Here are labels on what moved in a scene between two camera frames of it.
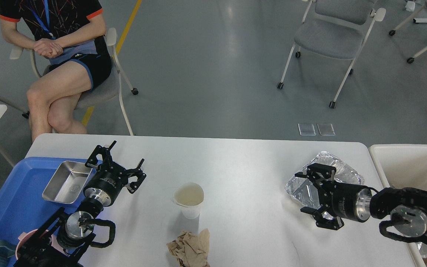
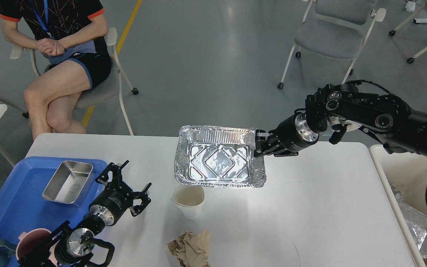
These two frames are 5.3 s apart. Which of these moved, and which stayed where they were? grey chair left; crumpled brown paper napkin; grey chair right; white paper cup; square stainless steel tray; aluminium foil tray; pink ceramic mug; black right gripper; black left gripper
Moved: black right gripper; aluminium foil tray; black left gripper
Stayed: grey chair right; crumpled brown paper napkin; grey chair left; pink ceramic mug; square stainless steel tray; white paper cup
